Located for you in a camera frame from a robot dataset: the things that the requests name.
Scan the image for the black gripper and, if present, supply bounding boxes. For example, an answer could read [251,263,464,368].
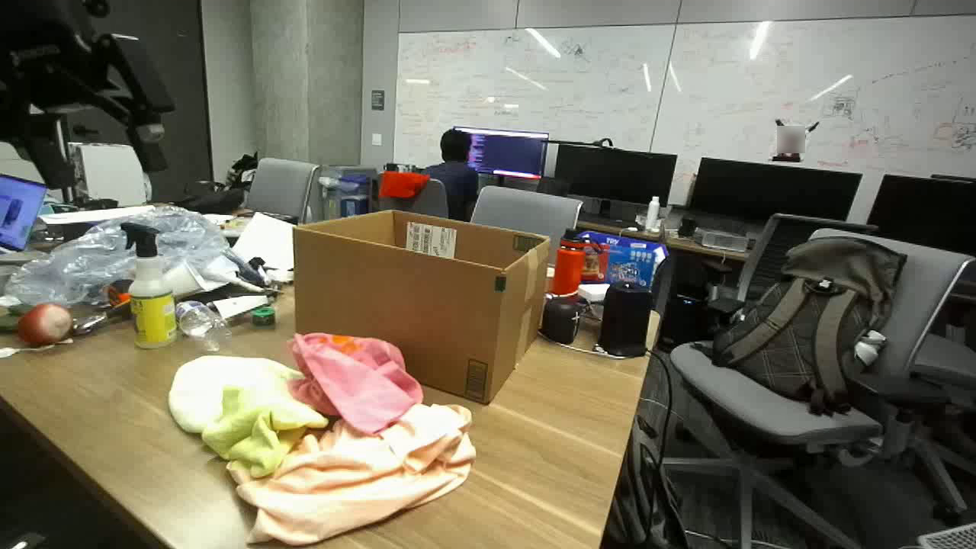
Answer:
[0,0,176,194]

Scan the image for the cream white towel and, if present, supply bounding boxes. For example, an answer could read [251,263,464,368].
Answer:
[164,354,331,438]

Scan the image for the yellow-green towel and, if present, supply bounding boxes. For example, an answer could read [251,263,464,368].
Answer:
[200,385,334,481]

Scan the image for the pink shirt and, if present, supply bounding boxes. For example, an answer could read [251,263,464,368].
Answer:
[287,330,428,437]

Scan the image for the peach shirt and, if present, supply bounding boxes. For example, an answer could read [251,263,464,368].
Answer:
[222,399,480,546]

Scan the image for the white cabinet box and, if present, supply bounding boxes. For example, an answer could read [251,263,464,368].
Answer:
[71,141,157,209]

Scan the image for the brown cardboard box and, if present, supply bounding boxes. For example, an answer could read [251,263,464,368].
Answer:
[294,209,551,406]

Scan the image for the blue printed box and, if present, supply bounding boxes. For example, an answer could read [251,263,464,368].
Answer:
[577,228,668,293]

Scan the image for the laptop with blue screen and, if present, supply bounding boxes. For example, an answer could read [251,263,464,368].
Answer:
[0,172,53,253]

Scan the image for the clear plastic bag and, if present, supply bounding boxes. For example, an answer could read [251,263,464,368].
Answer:
[4,209,240,309]

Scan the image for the yellow cup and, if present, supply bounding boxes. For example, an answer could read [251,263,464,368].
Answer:
[120,222,179,352]

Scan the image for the grey office chair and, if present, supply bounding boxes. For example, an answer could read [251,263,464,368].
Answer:
[666,227,976,549]
[466,183,585,256]
[240,156,324,227]

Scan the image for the white paper sheet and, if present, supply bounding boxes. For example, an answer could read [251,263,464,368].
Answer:
[230,211,300,278]

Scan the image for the red round ball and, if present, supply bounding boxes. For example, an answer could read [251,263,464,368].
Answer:
[15,302,78,349]

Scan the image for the crumpled clear plastic bottle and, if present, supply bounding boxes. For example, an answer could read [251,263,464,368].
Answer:
[174,299,231,354]

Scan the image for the blue plastic container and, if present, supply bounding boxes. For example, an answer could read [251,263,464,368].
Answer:
[340,164,382,218]

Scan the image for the seated person in dark shirt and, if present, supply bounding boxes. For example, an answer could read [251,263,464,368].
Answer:
[425,127,481,222]

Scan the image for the monitor with lit screen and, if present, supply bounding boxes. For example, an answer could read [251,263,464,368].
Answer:
[460,127,551,191]

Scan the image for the orange bottle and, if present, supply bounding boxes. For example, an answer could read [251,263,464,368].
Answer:
[548,238,589,299]

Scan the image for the small black cube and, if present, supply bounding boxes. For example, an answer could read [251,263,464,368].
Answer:
[541,297,585,349]

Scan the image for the whiteboard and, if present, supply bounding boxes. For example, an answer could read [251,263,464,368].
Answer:
[393,11,976,177]

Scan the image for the black monitor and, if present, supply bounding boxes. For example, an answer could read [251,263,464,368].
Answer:
[687,156,867,227]
[551,141,681,228]
[867,172,976,256]

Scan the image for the black cylinder container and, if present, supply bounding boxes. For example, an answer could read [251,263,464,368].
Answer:
[594,281,654,361]

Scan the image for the llama figure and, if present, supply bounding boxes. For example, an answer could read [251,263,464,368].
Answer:
[773,115,824,164]

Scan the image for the grey-brown backpack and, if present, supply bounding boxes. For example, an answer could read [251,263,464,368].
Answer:
[711,235,910,416]

